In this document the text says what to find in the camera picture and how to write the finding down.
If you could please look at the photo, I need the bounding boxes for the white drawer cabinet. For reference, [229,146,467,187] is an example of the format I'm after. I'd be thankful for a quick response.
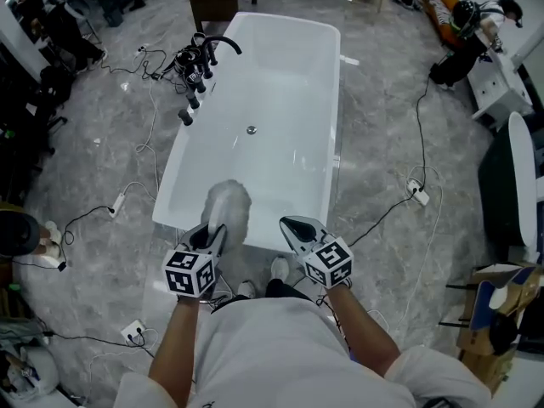
[467,47,535,121]

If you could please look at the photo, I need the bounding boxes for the white floor socket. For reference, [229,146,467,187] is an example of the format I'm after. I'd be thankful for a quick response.
[120,319,148,348]

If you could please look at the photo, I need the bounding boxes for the pile of black gear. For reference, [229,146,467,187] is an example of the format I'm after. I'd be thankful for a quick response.
[172,31,213,85]

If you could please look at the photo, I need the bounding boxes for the black round device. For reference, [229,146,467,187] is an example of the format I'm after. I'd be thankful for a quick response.
[488,312,519,356]

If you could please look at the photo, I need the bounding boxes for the person's right forearm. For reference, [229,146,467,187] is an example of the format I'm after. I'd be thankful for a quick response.
[326,285,403,377]

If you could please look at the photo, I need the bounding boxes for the black furniture piece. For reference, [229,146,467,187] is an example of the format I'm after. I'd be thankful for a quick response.
[478,110,544,248]

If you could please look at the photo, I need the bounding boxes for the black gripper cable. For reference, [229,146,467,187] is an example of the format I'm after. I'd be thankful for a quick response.
[199,265,233,314]

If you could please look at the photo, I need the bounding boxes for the white plastic bag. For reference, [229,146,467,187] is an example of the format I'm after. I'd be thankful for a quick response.
[7,345,60,400]

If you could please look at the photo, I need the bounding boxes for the person's white shirt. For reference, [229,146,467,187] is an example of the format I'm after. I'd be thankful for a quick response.
[114,296,492,408]

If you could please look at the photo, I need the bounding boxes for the person's black trousers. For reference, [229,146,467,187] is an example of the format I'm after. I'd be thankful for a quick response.
[211,277,315,315]

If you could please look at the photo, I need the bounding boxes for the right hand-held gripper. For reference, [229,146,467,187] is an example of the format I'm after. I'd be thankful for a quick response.
[279,215,356,292]

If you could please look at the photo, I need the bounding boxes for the long white cable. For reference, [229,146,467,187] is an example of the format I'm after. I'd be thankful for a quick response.
[369,166,445,331]

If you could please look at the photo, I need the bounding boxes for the printed brown cardboard box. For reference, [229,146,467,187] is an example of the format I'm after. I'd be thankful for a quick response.
[456,327,518,394]

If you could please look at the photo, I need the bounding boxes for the orange sofa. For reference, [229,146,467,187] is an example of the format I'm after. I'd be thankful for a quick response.
[416,0,462,48]

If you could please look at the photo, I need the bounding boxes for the white power adapter left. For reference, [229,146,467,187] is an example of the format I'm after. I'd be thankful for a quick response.
[110,192,128,220]

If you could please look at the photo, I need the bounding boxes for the open cardboard box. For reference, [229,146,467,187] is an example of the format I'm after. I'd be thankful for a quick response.
[467,261,544,343]

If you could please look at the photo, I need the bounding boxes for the person's right white shoe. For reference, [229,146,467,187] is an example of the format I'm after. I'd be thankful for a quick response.
[269,256,291,282]

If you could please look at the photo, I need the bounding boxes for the black router with antennas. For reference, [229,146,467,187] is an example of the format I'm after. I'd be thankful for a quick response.
[437,282,473,329]

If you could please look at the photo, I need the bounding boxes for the white power strip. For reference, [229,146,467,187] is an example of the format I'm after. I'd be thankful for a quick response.
[405,178,430,207]

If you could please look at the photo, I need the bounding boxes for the white fluffy cleaning mitt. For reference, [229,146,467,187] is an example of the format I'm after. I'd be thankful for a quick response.
[199,178,253,255]

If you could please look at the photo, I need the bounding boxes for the blue and white flat box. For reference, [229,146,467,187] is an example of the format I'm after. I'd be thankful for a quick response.
[470,265,526,331]

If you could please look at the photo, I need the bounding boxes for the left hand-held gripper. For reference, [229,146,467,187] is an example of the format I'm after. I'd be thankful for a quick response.
[161,223,229,302]

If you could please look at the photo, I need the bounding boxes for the white bathtub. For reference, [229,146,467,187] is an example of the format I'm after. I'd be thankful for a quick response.
[151,11,343,252]

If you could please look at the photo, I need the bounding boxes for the person's left forearm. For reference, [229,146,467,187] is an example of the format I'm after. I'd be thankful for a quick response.
[147,293,201,394]

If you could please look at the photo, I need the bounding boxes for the long black cable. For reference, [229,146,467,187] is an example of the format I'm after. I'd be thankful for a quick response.
[415,72,447,190]
[346,193,416,248]
[59,204,116,272]

